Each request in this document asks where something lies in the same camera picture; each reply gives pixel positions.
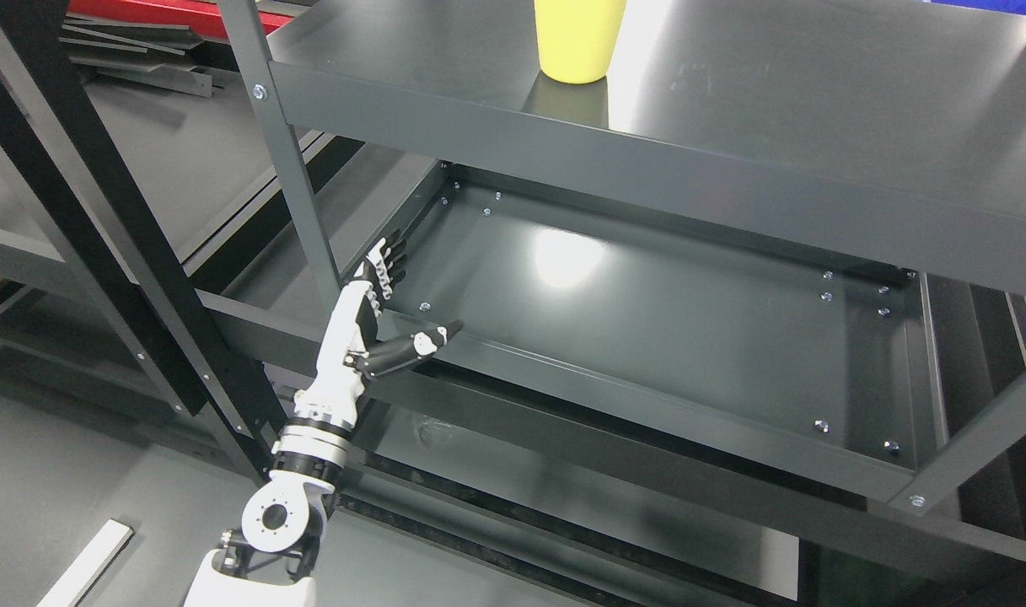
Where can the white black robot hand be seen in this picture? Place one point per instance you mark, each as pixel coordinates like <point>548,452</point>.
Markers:
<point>351,355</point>

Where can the yellow plastic cup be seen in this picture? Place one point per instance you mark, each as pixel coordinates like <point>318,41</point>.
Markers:
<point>576,40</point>

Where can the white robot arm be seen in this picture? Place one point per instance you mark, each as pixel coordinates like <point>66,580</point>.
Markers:
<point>285,519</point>

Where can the dark grey metal shelf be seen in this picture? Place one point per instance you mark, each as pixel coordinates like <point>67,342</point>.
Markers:
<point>775,263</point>

